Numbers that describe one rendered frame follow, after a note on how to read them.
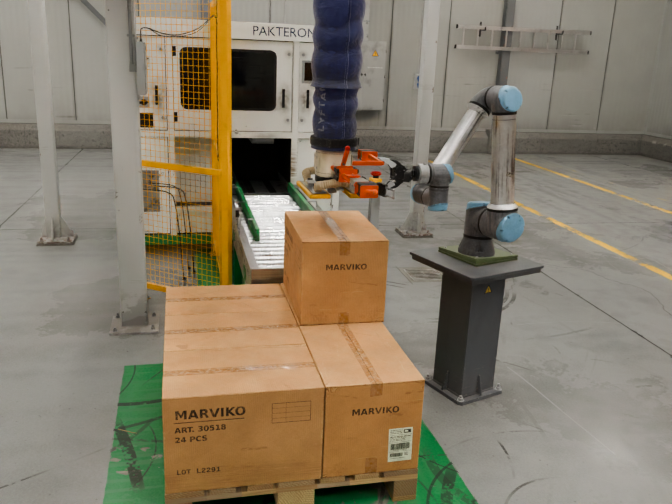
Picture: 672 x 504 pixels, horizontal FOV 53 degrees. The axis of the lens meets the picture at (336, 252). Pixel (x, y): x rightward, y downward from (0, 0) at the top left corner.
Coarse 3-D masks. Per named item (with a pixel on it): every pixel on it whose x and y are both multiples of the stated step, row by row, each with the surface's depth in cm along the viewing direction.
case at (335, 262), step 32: (288, 224) 341; (320, 224) 330; (352, 224) 333; (288, 256) 344; (320, 256) 302; (352, 256) 305; (384, 256) 308; (288, 288) 346; (320, 288) 307; (352, 288) 310; (384, 288) 313; (320, 320) 311; (352, 320) 314
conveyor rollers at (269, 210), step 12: (240, 204) 544; (252, 204) 545; (264, 204) 547; (276, 204) 549; (288, 204) 551; (240, 216) 508; (264, 216) 512; (276, 216) 514; (264, 228) 477; (276, 228) 479; (252, 240) 443; (264, 240) 444; (276, 240) 445; (264, 252) 418; (276, 252) 419; (264, 264) 399; (276, 264) 401
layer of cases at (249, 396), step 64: (192, 320) 311; (256, 320) 314; (192, 384) 252; (256, 384) 254; (320, 384) 256; (384, 384) 259; (192, 448) 249; (256, 448) 255; (320, 448) 261; (384, 448) 268
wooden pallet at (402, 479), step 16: (304, 480) 264; (320, 480) 265; (336, 480) 267; (352, 480) 269; (368, 480) 270; (384, 480) 272; (400, 480) 274; (416, 480) 275; (176, 496) 253; (192, 496) 254; (208, 496) 256; (224, 496) 258; (240, 496) 259; (288, 496) 264; (304, 496) 266; (400, 496) 276
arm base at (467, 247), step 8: (464, 240) 348; (472, 240) 344; (480, 240) 343; (488, 240) 345; (464, 248) 347; (472, 248) 344; (480, 248) 344; (488, 248) 344; (480, 256) 343; (488, 256) 344
